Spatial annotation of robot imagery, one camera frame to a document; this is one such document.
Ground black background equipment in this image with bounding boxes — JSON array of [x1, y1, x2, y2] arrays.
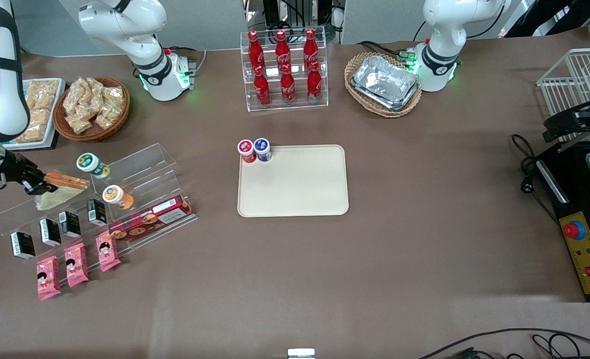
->
[[245, 0, 346, 44]]

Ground blue-lid cup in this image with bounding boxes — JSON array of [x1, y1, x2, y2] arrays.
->
[[254, 138, 273, 163]]

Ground red cola bottle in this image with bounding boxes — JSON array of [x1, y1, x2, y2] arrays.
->
[[254, 65, 271, 107], [307, 61, 322, 103], [281, 64, 296, 104], [275, 30, 291, 68], [303, 28, 319, 65], [249, 31, 265, 68]]

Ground clear bag of crackers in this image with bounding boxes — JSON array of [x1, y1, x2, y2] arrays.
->
[[63, 80, 89, 116], [66, 113, 94, 134], [96, 87, 126, 129], [83, 77, 107, 101]]

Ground white rectangular dish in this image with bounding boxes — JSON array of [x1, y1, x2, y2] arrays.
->
[[3, 78, 66, 150]]

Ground clear acrylic stepped shelf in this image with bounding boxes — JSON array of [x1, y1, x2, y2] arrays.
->
[[0, 143, 198, 287]]

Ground black floor cables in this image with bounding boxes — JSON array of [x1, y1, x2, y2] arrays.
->
[[420, 328, 590, 359]]

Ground black machine housing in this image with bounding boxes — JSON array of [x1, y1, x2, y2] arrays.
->
[[537, 142, 590, 303]]

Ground black power cable with plug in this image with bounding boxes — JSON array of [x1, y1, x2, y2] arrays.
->
[[512, 134, 560, 225]]

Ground small black carton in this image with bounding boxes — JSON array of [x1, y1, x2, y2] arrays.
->
[[10, 231, 36, 260], [59, 210, 82, 238], [86, 198, 107, 226], [39, 218, 62, 247]]

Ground green-lid cup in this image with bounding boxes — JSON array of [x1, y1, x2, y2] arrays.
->
[[76, 153, 110, 180]]

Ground beige plastic tray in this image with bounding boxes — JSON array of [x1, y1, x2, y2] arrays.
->
[[237, 145, 349, 218]]

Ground pink snack pack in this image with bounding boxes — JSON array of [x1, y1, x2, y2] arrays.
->
[[36, 256, 61, 301], [64, 243, 89, 288], [96, 231, 121, 272]]

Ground red emergency stop button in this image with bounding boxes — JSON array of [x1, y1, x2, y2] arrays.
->
[[563, 220, 586, 240]]

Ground red-lid cup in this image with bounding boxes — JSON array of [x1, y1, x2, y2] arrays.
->
[[237, 139, 257, 164]]

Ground triangle sandwich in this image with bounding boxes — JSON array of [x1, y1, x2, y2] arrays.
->
[[34, 172, 90, 210]]

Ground red cookie box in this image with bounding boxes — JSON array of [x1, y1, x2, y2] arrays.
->
[[108, 195, 194, 243]]

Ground orange-lid cup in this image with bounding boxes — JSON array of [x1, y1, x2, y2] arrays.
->
[[102, 184, 135, 210]]

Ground light wicker basket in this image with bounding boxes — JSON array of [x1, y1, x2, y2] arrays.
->
[[344, 52, 423, 118]]

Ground white wire basket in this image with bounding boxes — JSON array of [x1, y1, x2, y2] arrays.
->
[[537, 47, 590, 143]]

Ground aluminium foil tray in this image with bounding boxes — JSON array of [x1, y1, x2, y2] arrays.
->
[[351, 55, 420, 111]]

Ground black clamp device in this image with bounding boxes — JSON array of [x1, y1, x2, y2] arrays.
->
[[543, 95, 590, 143]]

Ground brown wicker basket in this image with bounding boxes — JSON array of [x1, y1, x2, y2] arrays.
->
[[53, 77, 131, 143]]

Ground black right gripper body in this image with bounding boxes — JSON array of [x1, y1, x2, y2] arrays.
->
[[0, 150, 45, 186]]

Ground clear acrylic bottle rack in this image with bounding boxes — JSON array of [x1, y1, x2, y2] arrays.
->
[[240, 29, 329, 112]]

